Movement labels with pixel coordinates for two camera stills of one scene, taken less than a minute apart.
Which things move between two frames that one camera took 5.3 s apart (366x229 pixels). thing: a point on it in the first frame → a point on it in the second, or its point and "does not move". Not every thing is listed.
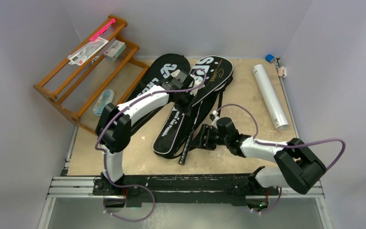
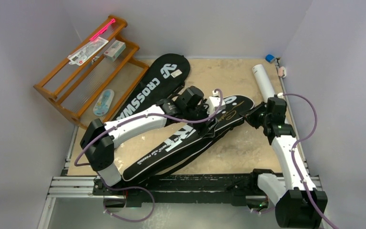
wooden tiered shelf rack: x=99 y=71 does not move
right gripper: x=205 y=137 → x=252 y=117
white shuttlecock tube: x=273 y=105 does not move
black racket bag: x=216 y=71 → x=180 y=140
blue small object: x=269 y=58 does not move
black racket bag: x=161 y=70 does not move
